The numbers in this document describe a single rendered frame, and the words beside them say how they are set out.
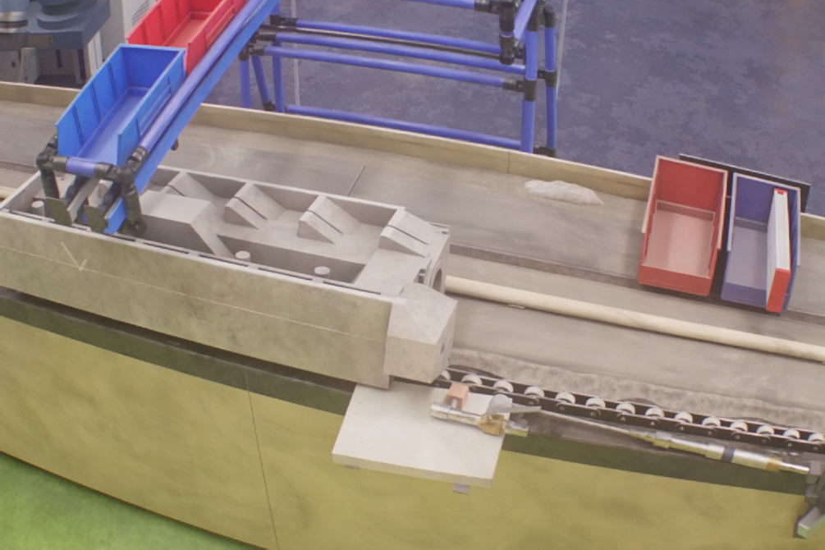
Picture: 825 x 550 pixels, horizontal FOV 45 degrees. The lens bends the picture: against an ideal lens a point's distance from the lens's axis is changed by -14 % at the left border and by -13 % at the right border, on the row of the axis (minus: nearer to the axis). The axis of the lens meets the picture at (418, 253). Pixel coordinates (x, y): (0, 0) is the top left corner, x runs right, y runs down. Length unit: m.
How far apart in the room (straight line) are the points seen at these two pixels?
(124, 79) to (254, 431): 0.82
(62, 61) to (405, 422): 2.62
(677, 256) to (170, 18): 1.30
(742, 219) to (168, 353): 1.41
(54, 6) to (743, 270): 2.42
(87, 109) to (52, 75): 2.20
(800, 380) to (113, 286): 1.50
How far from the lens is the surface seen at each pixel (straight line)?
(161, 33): 2.46
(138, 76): 2.34
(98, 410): 2.70
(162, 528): 3.02
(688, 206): 2.78
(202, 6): 2.56
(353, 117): 3.32
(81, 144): 2.22
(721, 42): 5.39
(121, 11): 4.23
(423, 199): 2.75
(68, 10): 3.78
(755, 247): 2.74
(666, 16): 5.53
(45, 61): 4.41
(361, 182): 2.81
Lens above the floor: 2.38
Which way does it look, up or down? 39 degrees down
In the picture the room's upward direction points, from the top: 1 degrees clockwise
